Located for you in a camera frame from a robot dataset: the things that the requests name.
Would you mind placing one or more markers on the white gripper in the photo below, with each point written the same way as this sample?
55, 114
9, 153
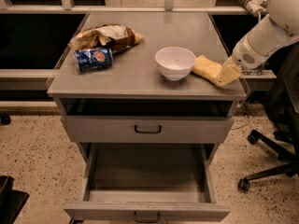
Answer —
244, 55

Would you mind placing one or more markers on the yellow sponge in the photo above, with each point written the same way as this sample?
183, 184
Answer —
206, 68

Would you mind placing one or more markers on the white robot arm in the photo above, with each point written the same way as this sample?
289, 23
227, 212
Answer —
278, 29

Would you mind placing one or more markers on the grey drawer cabinet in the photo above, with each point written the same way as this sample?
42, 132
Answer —
133, 85

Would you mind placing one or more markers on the open middle drawer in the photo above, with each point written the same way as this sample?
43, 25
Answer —
147, 184

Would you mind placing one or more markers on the closed upper drawer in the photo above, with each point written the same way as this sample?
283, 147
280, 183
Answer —
99, 129

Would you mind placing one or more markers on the white bowl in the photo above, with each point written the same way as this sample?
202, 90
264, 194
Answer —
175, 63

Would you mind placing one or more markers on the white power strip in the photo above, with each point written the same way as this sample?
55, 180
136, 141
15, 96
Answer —
254, 7

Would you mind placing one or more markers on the crumpled chip bag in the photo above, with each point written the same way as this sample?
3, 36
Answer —
114, 36

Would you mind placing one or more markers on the blue pepsi can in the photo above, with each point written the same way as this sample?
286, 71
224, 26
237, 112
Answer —
90, 59

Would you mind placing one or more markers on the black box at left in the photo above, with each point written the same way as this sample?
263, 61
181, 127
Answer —
11, 201

